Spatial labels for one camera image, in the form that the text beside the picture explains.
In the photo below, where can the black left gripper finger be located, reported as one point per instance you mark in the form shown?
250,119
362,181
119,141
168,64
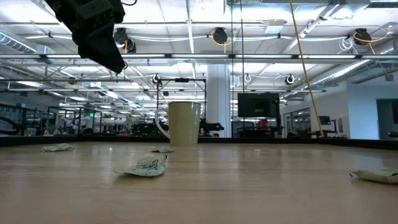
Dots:
102,51

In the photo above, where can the green white sweetener packet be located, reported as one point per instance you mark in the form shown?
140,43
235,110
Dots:
162,149
147,166
58,147
376,175

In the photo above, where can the black background robot arm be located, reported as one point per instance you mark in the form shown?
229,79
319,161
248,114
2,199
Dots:
211,127

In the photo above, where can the small black ceiling reel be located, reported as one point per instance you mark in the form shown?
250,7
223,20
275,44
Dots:
289,79
155,78

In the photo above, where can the cream ceramic mug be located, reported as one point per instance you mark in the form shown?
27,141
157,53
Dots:
185,124

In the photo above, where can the white building column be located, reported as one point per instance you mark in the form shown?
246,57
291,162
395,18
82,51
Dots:
218,99

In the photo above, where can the black flat screen monitor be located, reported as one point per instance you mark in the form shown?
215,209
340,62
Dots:
258,104

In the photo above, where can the red background object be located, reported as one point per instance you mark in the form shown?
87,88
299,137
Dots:
262,124

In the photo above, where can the small monitor on stand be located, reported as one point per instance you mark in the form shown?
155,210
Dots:
325,120

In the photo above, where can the dark glass door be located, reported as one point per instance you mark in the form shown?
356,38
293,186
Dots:
387,118

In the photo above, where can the black metal cage frame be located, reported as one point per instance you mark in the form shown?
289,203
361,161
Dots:
74,108

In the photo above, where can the silver ceiling duct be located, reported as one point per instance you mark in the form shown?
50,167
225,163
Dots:
18,43
351,70

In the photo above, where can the black metal table frame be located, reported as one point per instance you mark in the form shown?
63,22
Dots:
93,140

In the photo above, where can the black metal frame stand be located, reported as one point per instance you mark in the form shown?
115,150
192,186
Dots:
192,79

